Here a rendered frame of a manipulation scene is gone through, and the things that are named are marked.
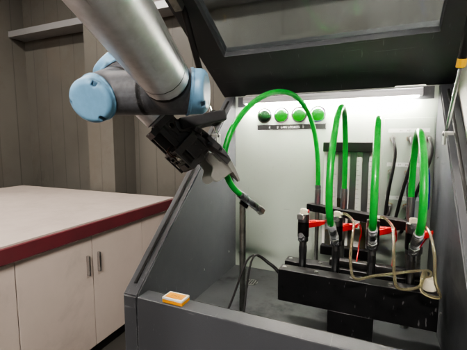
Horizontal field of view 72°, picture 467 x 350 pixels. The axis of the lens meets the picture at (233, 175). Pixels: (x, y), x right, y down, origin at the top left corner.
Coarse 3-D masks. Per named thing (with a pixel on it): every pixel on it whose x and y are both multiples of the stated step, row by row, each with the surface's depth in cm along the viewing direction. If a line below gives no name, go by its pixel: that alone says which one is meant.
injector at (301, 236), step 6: (306, 216) 79; (300, 222) 80; (306, 222) 79; (300, 228) 80; (306, 228) 79; (300, 234) 78; (306, 234) 80; (300, 240) 79; (306, 240) 80; (300, 246) 81; (306, 246) 81; (300, 252) 81; (300, 258) 81; (300, 264) 81
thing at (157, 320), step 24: (144, 312) 71; (168, 312) 68; (192, 312) 65; (216, 312) 65; (240, 312) 65; (144, 336) 71; (168, 336) 68; (192, 336) 66; (216, 336) 63; (240, 336) 61; (264, 336) 59; (288, 336) 57; (312, 336) 57; (336, 336) 57
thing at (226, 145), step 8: (264, 96) 78; (296, 96) 86; (248, 104) 75; (304, 104) 89; (240, 112) 74; (240, 120) 74; (312, 120) 92; (232, 128) 72; (312, 128) 94; (224, 144) 71; (232, 184) 73; (240, 192) 75
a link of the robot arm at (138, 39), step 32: (64, 0) 28; (96, 0) 28; (128, 0) 30; (96, 32) 32; (128, 32) 32; (160, 32) 36; (128, 64) 38; (160, 64) 40; (160, 96) 47; (192, 96) 50
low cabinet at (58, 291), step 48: (0, 192) 285; (48, 192) 285; (96, 192) 285; (0, 240) 148; (48, 240) 154; (96, 240) 186; (144, 240) 226; (0, 288) 138; (48, 288) 158; (96, 288) 187; (0, 336) 138; (48, 336) 160; (96, 336) 189
